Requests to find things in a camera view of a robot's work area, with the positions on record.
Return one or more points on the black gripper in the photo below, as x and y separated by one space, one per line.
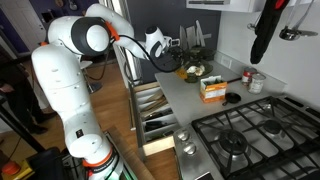
172 58

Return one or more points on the yellow wooden spatula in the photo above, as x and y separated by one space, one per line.
181 73

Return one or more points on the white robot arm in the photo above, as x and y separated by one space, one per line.
57 67

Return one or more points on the green glass tiered stand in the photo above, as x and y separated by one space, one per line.
196 63

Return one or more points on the wooden spatulas in drawer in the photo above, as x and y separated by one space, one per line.
157 104

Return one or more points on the open wooden drawer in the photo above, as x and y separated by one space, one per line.
153 132

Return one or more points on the knives on magnetic strip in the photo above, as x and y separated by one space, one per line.
192 36

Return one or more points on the orange white carton box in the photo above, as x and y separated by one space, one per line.
212 89

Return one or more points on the small black skillet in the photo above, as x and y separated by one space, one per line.
231 98

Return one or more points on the red label tin can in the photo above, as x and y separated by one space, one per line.
247 75

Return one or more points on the white upper cabinet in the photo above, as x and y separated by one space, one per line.
247 6

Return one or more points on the white label tin can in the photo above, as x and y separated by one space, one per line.
256 83

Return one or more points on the black oven mitt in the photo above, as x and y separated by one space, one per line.
265 28

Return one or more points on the hanging metal ladle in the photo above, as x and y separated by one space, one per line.
293 33

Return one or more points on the stainless gas stove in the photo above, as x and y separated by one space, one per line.
267 139

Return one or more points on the person in dark clothes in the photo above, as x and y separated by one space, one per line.
14 85

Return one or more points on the red emergency stop button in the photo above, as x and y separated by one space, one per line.
11 168

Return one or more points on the white wall outlet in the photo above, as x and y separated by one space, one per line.
226 62

